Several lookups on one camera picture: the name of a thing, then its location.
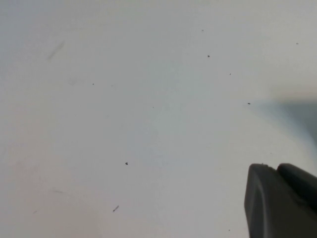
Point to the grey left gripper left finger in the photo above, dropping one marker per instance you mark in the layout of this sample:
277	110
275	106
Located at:
267	205

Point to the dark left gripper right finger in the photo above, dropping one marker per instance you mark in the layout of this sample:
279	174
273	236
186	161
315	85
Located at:
299	182

